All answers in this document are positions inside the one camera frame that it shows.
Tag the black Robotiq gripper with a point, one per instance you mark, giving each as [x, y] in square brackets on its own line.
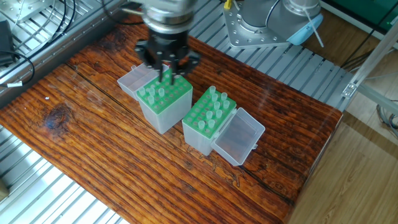
[166, 42]

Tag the clear green-rack pipette tip box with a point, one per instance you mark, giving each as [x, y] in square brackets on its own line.
[199, 140]
[165, 115]

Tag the black box device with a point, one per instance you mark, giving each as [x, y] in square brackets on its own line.
[5, 40]

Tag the silver robot mount plate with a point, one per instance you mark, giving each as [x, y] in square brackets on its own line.
[245, 31]

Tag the aluminium frame post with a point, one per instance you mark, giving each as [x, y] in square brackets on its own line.
[349, 88]

